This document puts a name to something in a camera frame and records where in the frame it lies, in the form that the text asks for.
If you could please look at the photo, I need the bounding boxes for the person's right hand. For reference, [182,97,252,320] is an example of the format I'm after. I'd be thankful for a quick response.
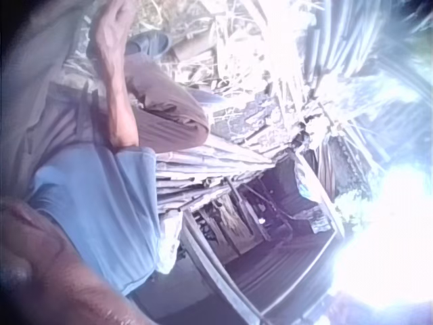
[91,0,137,48]

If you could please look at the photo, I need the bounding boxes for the person's legs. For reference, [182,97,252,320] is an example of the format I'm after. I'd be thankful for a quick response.
[86,32,210,152]

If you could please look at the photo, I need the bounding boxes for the blue plastic item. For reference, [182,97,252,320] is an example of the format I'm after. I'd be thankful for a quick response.
[188,87,225,106]

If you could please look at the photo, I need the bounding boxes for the bundle of dried palm leaves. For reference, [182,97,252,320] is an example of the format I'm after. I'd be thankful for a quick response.
[154,141,275,215]

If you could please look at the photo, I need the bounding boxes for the heap of dried palm fronds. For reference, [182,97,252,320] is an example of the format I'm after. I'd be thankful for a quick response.
[202,0,433,170]

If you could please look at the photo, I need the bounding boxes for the white plastic bag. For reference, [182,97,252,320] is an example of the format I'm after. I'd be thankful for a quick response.
[156,209,184,276]

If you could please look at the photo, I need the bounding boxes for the wooden hut frame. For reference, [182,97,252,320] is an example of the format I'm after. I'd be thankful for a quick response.
[181,148,346,321]

